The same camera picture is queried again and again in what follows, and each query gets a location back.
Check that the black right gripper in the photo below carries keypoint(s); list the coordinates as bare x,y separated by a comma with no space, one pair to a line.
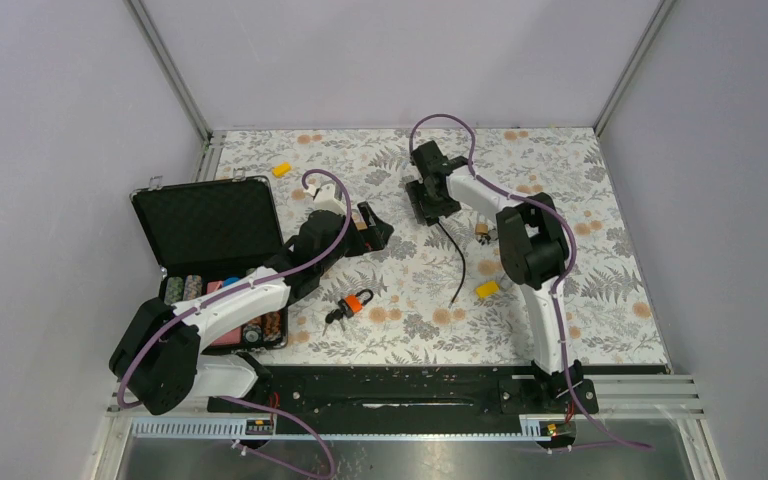
422,210

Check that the grey marker yellow cap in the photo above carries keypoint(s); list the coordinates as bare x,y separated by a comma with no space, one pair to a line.
487,289

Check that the small orange black padlock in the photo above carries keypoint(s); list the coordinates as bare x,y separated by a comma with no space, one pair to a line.
347,308

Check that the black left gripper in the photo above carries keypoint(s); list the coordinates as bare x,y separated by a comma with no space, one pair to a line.
373,238

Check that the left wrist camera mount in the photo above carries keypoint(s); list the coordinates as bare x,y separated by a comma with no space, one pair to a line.
327,198

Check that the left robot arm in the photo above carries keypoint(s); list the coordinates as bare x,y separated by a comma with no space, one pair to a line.
161,360

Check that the yellow block near case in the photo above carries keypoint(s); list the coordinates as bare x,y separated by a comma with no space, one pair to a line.
281,170

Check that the floral table cloth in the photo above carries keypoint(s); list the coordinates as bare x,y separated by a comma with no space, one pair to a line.
425,309

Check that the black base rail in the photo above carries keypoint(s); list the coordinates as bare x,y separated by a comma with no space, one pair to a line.
434,400

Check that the black poker chip case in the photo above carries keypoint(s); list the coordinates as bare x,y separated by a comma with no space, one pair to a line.
216,230

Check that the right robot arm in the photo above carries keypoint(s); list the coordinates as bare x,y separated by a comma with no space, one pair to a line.
533,248

